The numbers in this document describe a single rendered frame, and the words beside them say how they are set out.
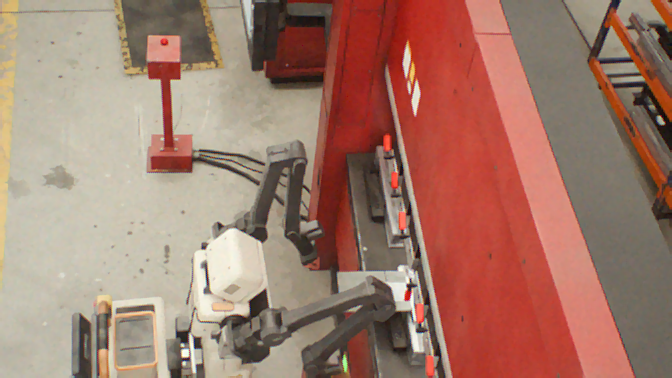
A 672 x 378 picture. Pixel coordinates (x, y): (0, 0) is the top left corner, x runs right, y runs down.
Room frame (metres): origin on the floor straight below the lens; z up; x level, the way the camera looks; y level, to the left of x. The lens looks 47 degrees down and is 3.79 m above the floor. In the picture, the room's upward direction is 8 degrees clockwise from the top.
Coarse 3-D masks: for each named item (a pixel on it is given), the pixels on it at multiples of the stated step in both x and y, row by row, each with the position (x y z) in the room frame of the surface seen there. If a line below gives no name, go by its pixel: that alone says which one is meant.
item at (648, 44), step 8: (632, 16) 4.47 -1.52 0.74; (640, 16) 4.46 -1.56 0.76; (632, 24) 4.43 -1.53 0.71; (640, 24) 4.38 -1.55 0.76; (640, 32) 4.33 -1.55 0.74; (648, 32) 4.31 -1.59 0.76; (664, 32) 4.38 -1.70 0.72; (640, 40) 4.25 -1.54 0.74; (648, 40) 4.20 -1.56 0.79; (656, 40) 4.25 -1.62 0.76; (664, 40) 4.27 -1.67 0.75; (640, 48) 4.22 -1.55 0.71; (648, 48) 4.16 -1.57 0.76; (656, 48) 4.14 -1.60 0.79; (664, 48) 4.21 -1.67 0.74; (648, 56) 4.14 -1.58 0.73; (656, 56) 4.08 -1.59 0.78; (664, 56) 4.13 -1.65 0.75; (656, 64) 4.06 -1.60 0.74; (664, 64) 4.01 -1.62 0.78; (656, 72) 4.02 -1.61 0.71; (664, 72) 3.97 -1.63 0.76; (664, 80) 3.94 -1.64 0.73; (664, 88) 3.91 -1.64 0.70
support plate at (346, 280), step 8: (344, 272) 2.15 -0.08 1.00; (352, 272) 2.16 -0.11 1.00; (360, 272) 2.16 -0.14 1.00; (368, 272) 2.17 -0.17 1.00; (376, 272) 2.18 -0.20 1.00; (392, 272) 2.19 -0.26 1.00; (400, 272) 2.19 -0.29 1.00; (344, 280) 2.11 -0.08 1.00; (352, 280) 2.12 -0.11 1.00; (360, 280) 2.13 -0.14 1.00; (384, 280) 2.14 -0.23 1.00; (392, 280) 2.15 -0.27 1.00; (400, 280) 2.15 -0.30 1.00; (344, 288) 2.08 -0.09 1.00; (400, 304) 2.04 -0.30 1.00; (408, 304) 2.05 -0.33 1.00
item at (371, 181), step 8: (368, 168) 2.81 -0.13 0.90; (376, 168) 2.82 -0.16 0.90; (368, 176) 2.77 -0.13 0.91; (376, 176) 2.77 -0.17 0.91; (368, 184) 2.72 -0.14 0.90; (376, 184) 2.73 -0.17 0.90; (368, 192) 2.68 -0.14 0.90; (376, 192) 2.68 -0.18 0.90; (368, 200) 2.64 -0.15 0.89; (376, 200) 2.63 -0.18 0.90; (376, 216) 2.55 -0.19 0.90
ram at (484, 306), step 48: (432, 0) 2.51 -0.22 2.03; (432, 48) 2.39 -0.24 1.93; (432, 96) 2.28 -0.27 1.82; (432, 144) 2.17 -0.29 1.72; (480, 144) 1.80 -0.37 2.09; (432, 192) 2.06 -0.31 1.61; (480, 192) 1.71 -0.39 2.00; (432, 240) 1.95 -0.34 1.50; (480, 240) 1.62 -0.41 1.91; (480, 288) 1.53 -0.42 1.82; (480, 336) 1.44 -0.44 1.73; (528, 336) 1.24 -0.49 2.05
